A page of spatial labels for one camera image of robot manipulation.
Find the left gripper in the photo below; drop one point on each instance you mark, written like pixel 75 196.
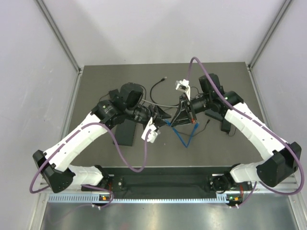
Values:
pixel 156 112

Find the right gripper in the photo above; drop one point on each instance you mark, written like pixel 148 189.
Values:
pixel 183 117

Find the black network switch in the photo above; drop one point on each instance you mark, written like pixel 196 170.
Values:
pixel 214 115
pixel 124 133

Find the black power adapter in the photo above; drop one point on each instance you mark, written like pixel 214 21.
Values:
pixel 113 93
pixel 225 126

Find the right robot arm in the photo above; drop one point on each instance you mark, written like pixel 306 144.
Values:
pixel 279 159

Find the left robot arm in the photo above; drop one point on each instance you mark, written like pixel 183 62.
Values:
pixel 54 164

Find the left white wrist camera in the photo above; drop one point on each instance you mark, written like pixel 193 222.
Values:
pixel 150 132

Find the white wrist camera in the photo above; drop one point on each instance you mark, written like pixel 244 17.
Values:
pixel 183 86
pixel 150 132

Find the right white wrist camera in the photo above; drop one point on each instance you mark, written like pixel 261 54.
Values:
pixel 183 86

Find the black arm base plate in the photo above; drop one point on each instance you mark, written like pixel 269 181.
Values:
pixel 205 178

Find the slotted grey cable duct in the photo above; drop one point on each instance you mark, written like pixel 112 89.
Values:
pixel 104 198

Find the aluminium front frame rail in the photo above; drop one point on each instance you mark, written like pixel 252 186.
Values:
pixel 168 189

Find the right aluminium frame post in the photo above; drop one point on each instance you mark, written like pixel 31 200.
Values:
pixel 285 6

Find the aluminium frame post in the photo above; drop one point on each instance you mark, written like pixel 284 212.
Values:
pixel 285 6
pixel 57 33

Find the left aluminium frame post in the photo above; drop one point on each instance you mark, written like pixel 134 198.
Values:
pixel 57 33

